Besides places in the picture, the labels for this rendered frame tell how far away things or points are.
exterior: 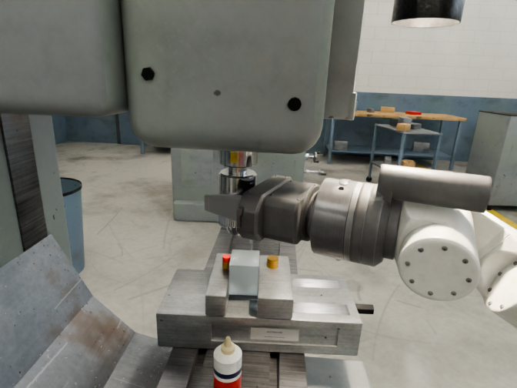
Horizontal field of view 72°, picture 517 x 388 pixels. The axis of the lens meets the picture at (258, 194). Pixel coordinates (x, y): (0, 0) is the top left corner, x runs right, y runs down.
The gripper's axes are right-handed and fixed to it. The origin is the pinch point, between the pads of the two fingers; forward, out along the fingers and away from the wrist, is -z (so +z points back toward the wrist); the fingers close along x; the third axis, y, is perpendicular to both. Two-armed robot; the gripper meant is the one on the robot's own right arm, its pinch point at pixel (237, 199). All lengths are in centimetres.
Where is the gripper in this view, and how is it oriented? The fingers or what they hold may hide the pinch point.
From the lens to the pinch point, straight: 45.1
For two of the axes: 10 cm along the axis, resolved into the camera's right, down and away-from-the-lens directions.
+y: -0.3, 9.5, 3.1
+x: -4.2, 2.7, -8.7
